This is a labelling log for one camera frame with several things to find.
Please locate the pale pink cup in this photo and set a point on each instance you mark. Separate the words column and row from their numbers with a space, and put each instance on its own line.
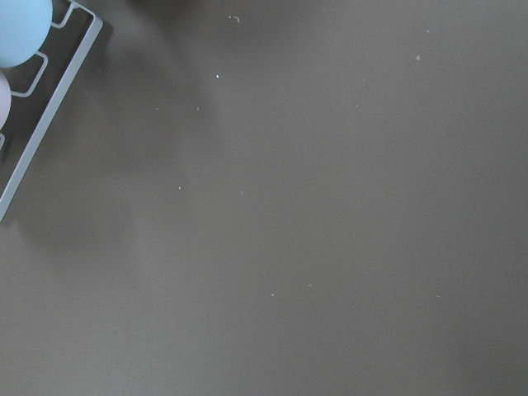
column 5, row 99

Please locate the white wire cup rack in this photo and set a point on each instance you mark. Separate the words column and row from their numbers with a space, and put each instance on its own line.
column 39, row 86

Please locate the light blue cup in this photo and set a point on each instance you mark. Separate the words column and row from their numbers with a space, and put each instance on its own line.
column 24, row 27

